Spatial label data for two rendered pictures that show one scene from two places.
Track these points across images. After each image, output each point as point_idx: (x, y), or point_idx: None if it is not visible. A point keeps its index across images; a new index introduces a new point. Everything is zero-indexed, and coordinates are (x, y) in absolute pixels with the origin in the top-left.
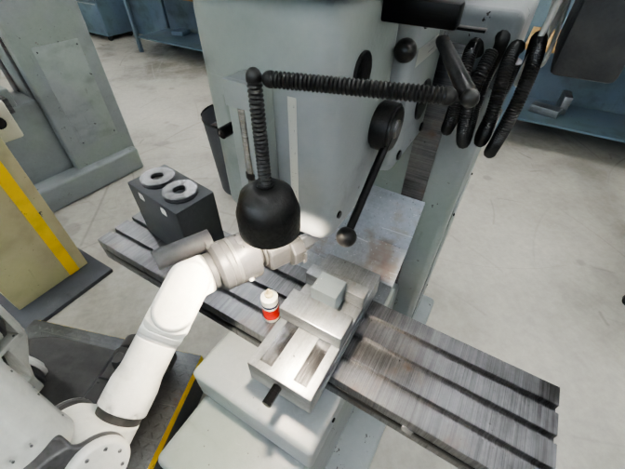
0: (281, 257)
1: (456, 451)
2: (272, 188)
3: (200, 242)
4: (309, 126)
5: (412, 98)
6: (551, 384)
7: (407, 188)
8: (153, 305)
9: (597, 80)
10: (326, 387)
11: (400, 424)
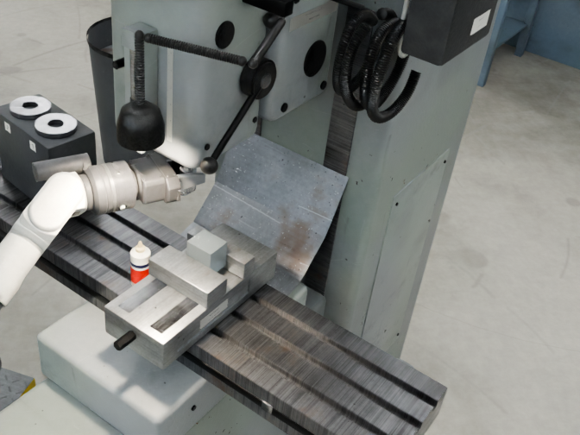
0: (154, 191)
1: (309, 421)
2: (145, 106)
3: (78, 162)
4: (181, 67)
5: (223, 59)
6: (438, 383)
7: (330, 158)
8: (32, 204)
9: (430, 62)
10: (191, 367)
11: (261, 400)
